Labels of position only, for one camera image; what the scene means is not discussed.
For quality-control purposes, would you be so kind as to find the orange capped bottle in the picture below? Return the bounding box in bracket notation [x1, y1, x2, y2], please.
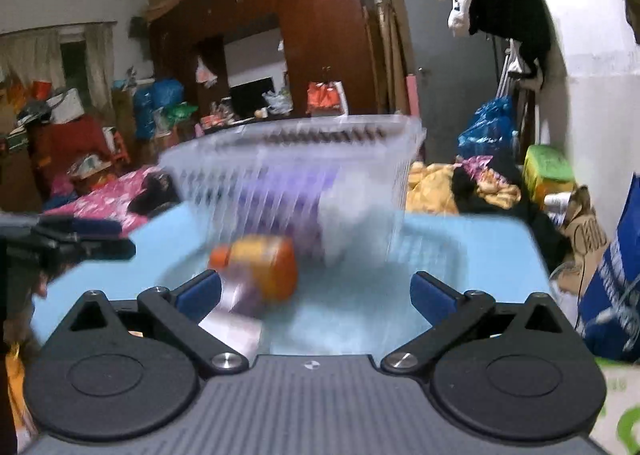
[208, 235, 298, 301]

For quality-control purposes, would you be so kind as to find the dark red wooden wardrobe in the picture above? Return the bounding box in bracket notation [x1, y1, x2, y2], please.
[149, 0, 378, 117]

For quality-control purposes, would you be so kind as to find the flat purple tissue pack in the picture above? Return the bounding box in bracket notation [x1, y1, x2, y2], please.
[198, 277, 264, 362]

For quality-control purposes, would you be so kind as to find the green box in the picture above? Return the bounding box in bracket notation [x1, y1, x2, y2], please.
[523, 144, 576, 207]

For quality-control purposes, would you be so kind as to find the white paper roll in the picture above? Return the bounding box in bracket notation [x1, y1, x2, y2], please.
[318, 171, 396, 265]

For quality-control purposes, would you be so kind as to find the window curtain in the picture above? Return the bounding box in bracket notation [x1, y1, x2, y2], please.
[85, 23, 115, 126]

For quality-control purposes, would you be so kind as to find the clear plastic perforated basket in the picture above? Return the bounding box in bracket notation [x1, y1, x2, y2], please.
[160, 115, 426, 264]

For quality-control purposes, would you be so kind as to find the large purple tissue pack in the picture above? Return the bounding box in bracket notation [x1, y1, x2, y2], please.
[236, 167, 337, 259]

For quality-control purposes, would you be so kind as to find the pink floral bedding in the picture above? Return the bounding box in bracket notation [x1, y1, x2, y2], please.
[44, 166, 160, 235]

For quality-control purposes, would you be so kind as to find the grey door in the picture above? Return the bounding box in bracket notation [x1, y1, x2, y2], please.
[404, 0, 500, 163]

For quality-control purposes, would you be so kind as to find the blue plastic bag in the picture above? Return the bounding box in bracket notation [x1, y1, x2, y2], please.
[458, 96, 516, 158]

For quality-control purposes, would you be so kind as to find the blue shopping bag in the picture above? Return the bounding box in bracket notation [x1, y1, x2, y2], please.
[578, 175, 640, 363]

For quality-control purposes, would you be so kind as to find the yellow blanket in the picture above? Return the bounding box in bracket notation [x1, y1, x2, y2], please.
[405, 155, 522, 215]

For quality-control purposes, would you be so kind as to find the red white hanging bag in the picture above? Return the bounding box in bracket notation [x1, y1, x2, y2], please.
[306, 82, 348, 116]

